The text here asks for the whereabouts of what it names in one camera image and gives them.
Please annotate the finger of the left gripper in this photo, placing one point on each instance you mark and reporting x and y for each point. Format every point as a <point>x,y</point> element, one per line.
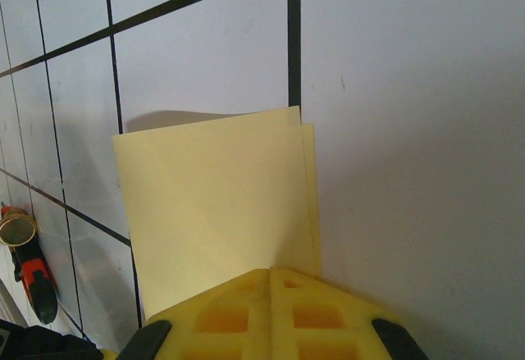
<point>110,356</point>

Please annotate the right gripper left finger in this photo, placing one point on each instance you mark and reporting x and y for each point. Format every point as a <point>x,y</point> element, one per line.
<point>221,319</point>

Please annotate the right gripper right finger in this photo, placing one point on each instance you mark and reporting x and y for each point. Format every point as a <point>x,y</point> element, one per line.
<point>320,319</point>

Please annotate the yellow square paper sheet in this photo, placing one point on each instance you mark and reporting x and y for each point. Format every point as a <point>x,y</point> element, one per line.
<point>213,196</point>

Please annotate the orange black utility knife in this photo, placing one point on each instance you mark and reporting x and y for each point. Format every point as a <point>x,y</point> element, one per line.
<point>35,278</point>

